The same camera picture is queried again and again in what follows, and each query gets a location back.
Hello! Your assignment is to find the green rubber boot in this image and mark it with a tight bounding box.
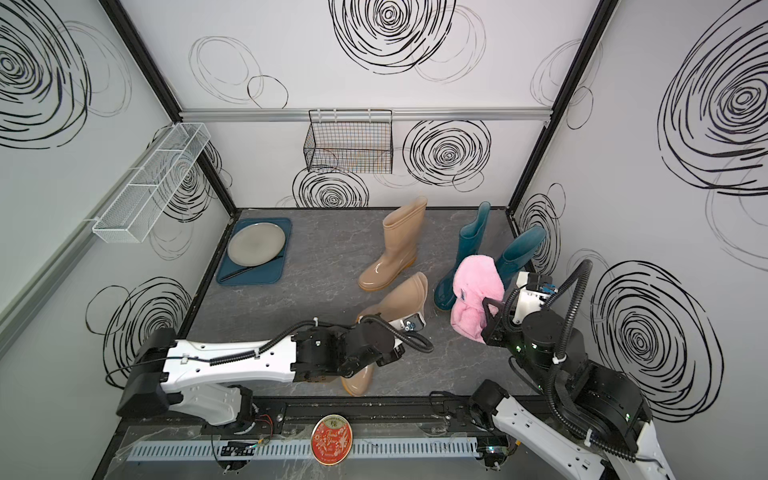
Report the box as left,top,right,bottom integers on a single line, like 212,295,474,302
495,225,547,289
433,201,491,311

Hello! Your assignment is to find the pink microfiber cloth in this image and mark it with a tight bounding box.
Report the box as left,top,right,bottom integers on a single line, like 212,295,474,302
450,255,505,344

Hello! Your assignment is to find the beige rubber boot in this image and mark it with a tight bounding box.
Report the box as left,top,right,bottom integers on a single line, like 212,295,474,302
358,196,428,292
342,272,428,397

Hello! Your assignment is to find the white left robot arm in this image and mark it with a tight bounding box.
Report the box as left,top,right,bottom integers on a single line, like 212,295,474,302
117,316,406,426

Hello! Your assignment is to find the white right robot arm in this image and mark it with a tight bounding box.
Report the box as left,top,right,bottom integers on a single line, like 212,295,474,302
469,296,674,479

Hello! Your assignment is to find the grey round plate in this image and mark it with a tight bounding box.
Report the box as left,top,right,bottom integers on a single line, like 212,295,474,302
227,222,287,267

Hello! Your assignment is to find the black mounting rail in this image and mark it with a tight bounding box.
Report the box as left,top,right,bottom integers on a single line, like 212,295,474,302
119,392,607,436

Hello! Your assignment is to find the white slotted cable duct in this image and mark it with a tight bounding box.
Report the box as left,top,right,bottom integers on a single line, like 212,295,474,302
126,437,480,462

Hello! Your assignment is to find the black wire basket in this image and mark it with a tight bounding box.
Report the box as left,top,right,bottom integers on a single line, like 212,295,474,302
303,121,394,174

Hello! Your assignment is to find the white wire shelf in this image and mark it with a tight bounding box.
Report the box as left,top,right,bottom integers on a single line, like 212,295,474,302
92,123,210,243

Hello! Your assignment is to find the grey wall rail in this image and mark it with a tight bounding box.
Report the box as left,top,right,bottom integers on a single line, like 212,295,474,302
180,106,552,123

